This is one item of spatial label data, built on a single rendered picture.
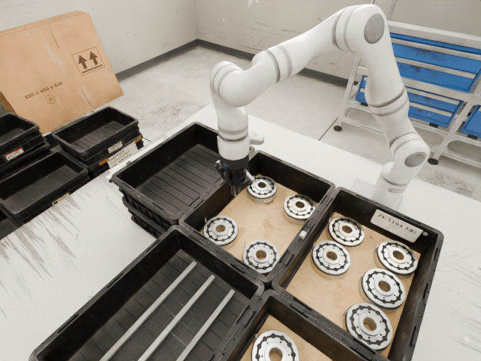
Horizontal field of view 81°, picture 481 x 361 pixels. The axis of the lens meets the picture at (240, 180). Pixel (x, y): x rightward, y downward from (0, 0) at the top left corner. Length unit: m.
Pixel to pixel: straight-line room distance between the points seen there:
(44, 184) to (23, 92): 1.34
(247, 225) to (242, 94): 0.46
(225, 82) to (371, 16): 0.33
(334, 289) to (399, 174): 0.41
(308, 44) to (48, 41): 2.80
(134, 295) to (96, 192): 0.59
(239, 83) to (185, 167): 0.60
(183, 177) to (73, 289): 0.49
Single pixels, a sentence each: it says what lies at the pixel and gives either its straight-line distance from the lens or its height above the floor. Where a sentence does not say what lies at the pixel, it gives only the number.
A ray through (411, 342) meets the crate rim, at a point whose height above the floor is 0.92.
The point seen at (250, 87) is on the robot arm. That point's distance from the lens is 0.57.
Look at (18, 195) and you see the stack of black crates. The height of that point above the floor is 0.38.
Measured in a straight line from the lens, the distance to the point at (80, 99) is 3.33.
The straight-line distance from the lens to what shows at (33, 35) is 3.21.
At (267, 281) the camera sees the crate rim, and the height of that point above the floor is 0.93.
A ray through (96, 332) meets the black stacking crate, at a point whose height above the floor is 0.83.
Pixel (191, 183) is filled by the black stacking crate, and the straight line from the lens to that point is 1.03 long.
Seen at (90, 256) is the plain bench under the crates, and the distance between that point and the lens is 1.11.
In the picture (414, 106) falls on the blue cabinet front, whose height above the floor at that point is 0.42.
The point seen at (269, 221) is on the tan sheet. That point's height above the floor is 0.83.
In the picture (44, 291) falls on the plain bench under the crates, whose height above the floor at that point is 0.70.
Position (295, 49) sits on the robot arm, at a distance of 0.63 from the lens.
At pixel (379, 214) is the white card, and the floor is 0.90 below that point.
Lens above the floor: 1.55
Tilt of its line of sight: 45 degrees down
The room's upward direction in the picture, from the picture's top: straight up
